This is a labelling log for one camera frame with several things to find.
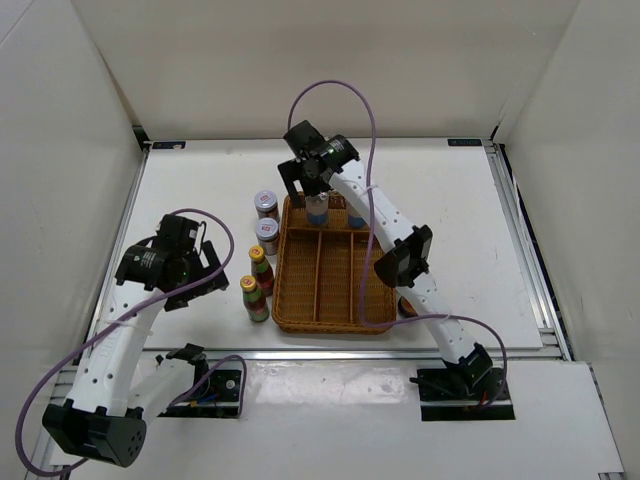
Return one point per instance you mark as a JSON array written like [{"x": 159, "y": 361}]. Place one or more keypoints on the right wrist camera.
[{"x": 303, "y": 138}]

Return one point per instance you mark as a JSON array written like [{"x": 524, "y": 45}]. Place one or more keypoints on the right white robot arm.
[{"x": 404, "y": 266}]

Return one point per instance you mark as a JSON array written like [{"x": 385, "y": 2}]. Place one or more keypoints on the purple lid jar near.
[{"x": 267, "y": 234}]

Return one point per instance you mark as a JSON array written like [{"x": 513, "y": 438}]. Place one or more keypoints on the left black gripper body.
[{"x": 193, "y": 271}]

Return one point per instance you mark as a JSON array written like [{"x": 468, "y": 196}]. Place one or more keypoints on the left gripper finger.
[
  {"x": 182, "y": 300},
  {"x": 208, "y": 258}
]

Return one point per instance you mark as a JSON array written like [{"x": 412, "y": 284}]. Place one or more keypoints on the silver lid spice jar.
[
  {"x": 355, "y": 219},
  {"x": 317, "y": 211}
]

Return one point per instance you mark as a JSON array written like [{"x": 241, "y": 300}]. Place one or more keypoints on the sauce bottle yellow cap near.
[{"x": 254, "y": 299}]

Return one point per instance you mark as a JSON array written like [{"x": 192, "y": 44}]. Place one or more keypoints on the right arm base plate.
[{"x": 442, "y": 400}]

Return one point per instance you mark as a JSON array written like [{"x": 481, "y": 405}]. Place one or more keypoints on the sauce bottle yellow cap far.
[{"x": 261, "y": 270}]

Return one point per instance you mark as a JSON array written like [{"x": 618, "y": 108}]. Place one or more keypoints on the sauce bottle yellow cap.
[
  {"x": 254, "y": 299},
  {"x": 261, "y": 270}
]

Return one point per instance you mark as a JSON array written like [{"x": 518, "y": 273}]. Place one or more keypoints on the red lid chili jar near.
[{"x": 405, "y": 309}]

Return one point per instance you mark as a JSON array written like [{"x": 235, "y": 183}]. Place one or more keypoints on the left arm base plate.
[{"x": 219, "y": 399}]

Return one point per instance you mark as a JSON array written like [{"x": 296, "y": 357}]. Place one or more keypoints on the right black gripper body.
[{"x": 310, "y": 184}]

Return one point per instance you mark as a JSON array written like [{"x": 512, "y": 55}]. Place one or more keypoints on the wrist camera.
[
  {"x": 176, "y": 233},
  {"x": 303, "y": 138}
]

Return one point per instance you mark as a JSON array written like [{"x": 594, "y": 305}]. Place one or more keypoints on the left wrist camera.
[{"x": 176, "y": 233}]

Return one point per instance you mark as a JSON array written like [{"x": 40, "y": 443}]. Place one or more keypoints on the woven wicker divided basket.
[{"x": 318, "y": 276}]

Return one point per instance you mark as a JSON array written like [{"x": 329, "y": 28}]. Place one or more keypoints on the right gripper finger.
[
  {"x": 322, "y": 192},
  {"x": 291, "y": 171}
]

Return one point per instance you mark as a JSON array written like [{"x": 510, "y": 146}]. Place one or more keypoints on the purple lid jar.
[
  {"x": 267, "y": 234},
  {"x": 267, "y": 205}
]

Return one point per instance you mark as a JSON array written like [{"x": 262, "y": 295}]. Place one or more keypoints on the aluminium table rail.
[{"x": 546, "y": 353}]

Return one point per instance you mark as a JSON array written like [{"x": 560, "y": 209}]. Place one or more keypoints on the purple lid jar far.
[{"x": 267, "y": 205}]

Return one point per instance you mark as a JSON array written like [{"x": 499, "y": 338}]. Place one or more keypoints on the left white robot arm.
[{"x": 105, "y": 415}]

